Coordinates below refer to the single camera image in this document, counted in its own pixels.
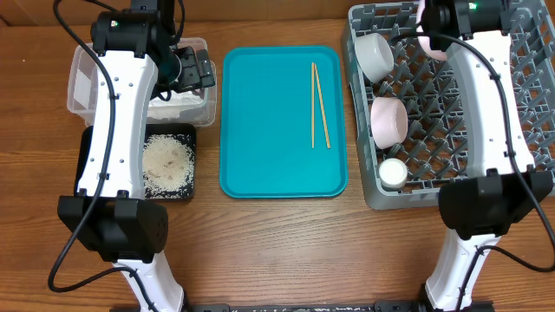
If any teal serving tray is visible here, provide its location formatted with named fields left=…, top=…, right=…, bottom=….
left=219, top=46, right=349, bottom=198

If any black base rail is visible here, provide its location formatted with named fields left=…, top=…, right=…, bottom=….
left=110, top=298, right=495, bottom=312

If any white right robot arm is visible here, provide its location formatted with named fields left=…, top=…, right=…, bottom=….
left=417, top=1, right=553, bottom=311

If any black food waste tray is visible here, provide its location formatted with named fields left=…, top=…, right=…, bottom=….
left=73, top=123, right=197, bottom=203

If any wooden chopstick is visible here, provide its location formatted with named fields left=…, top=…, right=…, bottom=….
left=315, top=64, right=330, bottom=149
left=310, top=62, right=315, bottom=149

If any grey bowl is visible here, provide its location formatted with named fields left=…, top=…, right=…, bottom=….
left=354, top=33, right=395, bottom=83

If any large white plate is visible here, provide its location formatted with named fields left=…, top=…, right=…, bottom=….
left=416, top=0, right=447, bottom=62

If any spilled rice pile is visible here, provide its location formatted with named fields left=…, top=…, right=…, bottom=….
left=141, top=133, right=195, bottom=199

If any clear plastic waste bin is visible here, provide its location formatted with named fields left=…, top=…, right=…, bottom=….
left=67, top=47, right=218, bottom=127

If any white cup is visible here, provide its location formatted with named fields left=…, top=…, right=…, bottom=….
left=378, top=158, right=408, bottom=190

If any small white rice plate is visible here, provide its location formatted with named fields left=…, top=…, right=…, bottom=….
left=370, top=97, right=408, bottom=149

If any white crumpled tissue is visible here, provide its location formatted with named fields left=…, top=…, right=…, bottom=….
left=147, top=89, right=206, bottom=120

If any grey dishwasher rack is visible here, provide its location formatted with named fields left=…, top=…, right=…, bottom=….
left=342, top=1, right=554, bottom=210

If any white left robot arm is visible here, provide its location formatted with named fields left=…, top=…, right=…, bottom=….
left=57, top=1, right=216, bottom=311

